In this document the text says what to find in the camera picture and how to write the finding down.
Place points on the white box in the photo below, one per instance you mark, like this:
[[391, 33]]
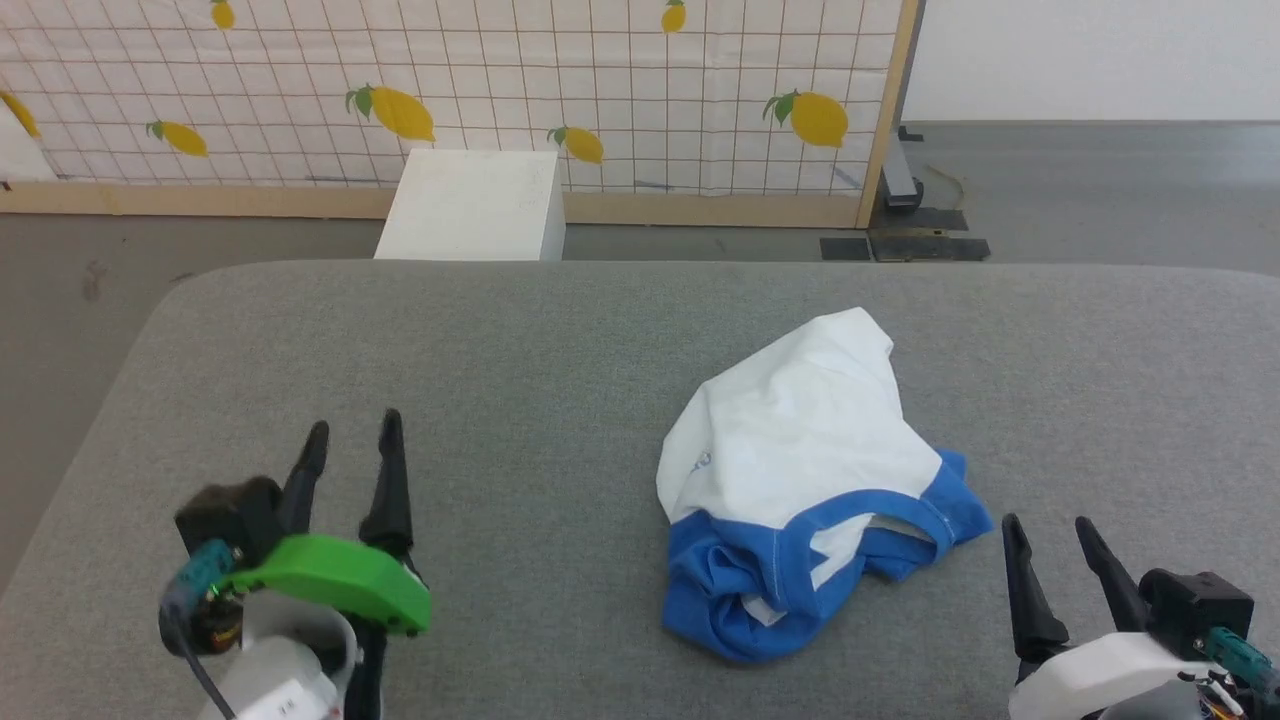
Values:
[[470, 205]]

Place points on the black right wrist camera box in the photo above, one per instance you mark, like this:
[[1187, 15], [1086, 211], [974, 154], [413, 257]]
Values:
[[1195, 605]]

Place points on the lemon-print grid partition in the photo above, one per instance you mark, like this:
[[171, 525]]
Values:
[[700, 209]]

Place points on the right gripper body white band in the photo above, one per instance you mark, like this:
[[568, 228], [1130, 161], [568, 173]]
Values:
[[1100, 670]]

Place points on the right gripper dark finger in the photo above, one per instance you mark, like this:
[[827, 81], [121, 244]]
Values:
[[1115, 580], [1030, 610]]

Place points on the white and blue garment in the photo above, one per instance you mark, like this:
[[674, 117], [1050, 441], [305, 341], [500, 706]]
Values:
[[800, 440]]

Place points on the grey upholstered sofa cushion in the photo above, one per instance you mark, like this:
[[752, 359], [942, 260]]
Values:
[[500, 400]]

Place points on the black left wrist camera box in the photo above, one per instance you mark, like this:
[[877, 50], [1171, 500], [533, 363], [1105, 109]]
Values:
[[235, 515]]

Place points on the black floor plate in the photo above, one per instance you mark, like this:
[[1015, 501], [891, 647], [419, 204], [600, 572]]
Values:
[[920, 245]]

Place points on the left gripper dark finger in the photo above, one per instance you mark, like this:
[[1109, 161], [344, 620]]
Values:
[[302, 490], [390, 500]]

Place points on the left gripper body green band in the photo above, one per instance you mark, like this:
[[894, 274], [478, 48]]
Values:
[[330, 578]]

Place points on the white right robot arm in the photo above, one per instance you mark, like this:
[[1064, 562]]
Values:
[[1150, 708]]

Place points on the lemon print grid cloth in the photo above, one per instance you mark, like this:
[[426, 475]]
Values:
[[480, 70]]

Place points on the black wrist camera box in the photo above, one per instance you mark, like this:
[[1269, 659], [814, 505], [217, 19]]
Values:
[[1195, 605], [235, 515]]

